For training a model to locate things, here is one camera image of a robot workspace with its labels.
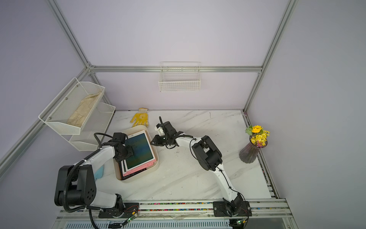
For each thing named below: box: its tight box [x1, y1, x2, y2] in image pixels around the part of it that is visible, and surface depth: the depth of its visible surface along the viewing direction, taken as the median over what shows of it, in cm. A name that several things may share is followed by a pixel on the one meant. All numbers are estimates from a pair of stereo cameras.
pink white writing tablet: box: [123, 129, 157, 172], surface depth 97 cm
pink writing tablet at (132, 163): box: [120, 155, 157, 177], surface depth 88 cm
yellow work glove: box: [129, 107, 150, 128], surface depth 117 cm
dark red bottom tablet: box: [118, 163, 148, 180], surface depth 86 cm
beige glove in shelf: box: [66, 92, 102, 128], surface depth 81 cm
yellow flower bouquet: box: [244, 124, 271, 148], surface depth 77 cm
